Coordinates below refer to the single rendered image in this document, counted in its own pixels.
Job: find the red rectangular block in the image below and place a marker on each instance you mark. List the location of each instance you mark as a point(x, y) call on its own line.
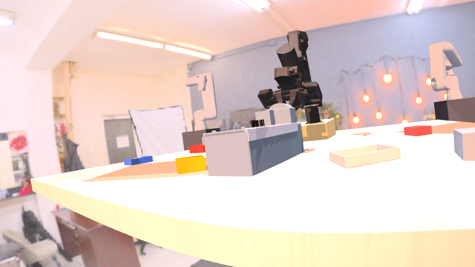
point(197, 148)
point(417, 130)

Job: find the blue rectangular block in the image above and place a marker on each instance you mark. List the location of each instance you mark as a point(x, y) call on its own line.
point(136, 161)

